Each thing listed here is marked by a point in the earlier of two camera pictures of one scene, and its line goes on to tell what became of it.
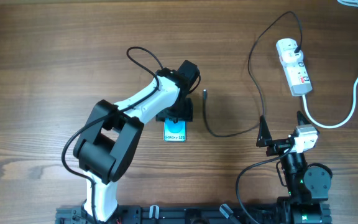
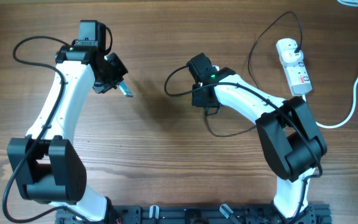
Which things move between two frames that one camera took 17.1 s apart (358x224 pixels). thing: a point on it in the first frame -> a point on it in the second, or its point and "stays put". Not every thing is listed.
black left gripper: (186, 114) -> (120, 71)
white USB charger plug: (289, 55) stays put
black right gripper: (265, 139) -> (197, 100)
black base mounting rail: (206, 214) stays put
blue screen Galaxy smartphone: (174, 132) -> (125, 89)
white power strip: (297, 75) stays put
